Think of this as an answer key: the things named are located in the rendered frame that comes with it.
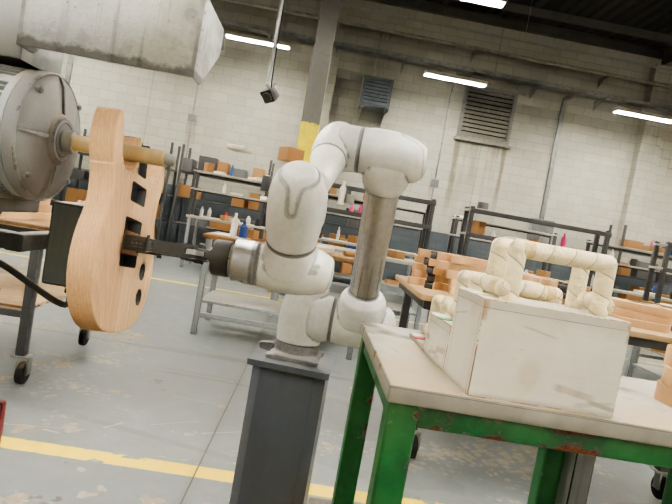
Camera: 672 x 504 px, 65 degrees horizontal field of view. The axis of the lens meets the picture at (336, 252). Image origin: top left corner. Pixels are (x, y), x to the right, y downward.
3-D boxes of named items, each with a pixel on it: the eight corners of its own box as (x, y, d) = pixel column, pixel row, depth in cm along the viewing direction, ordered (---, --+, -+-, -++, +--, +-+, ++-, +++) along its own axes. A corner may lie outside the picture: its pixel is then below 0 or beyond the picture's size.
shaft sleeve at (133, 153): (74, 154, 106) (69, 143, 104) (80, 142, 108) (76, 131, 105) (164, 170, 107) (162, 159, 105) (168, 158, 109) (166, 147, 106)
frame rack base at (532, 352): (467, 396, 91) (486, 298, 90) (441, 370, 106) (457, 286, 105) (614, 418, 94) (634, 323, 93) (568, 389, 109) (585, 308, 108)
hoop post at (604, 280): (594, 315, 93) (604, 263, 93) (583, 312, 97) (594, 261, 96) (610, 318, 94) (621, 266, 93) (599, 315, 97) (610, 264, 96)
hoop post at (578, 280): (569, 307, 102) (579, 259, 101) (561, 305, 105) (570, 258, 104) (585, 310, 102) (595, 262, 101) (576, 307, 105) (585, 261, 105)
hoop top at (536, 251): (511, 256, 91) (515, 238, 91) (504, 254, 95) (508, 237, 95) (619, 275, 93) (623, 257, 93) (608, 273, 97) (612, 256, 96)
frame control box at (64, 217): (-39, 300, 120) (-23, 188, 119) (14, 288, 142) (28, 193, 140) (70, 318, 121) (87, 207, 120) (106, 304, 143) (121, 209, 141)
